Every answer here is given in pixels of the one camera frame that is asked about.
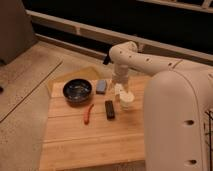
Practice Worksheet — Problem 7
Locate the dark ceramic bowl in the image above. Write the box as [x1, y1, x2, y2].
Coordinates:
[63, 79, 92, 103]

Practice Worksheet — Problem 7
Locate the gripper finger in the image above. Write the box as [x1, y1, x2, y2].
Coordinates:
[124, 84, 129, 93]
[114, 84, 120, 101]

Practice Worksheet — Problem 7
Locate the dark brown rectangular block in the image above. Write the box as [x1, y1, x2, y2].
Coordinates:
[105, 100, 115, 119]

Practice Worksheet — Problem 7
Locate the white window frame rail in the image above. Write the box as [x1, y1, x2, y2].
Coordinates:
[27, 10, 213, 63]

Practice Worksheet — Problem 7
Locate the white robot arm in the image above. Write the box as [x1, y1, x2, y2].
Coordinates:
[109, 41, 213, 171]

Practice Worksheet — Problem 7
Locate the black cable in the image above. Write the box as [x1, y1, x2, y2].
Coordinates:
[202, 109, 213, 171]

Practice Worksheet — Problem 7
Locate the small black object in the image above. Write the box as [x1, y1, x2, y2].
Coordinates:
[103, 55, 111, 65]

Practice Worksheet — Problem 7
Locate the blue sponge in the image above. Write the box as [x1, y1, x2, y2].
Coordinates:
[96, 80, 107, 94]

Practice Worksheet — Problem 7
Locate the grey cabinet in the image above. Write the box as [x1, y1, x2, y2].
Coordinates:
[0, 0, 37, 64]

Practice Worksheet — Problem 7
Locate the white ceramic cup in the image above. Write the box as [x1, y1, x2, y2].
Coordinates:
[120, 91, 134, 110]

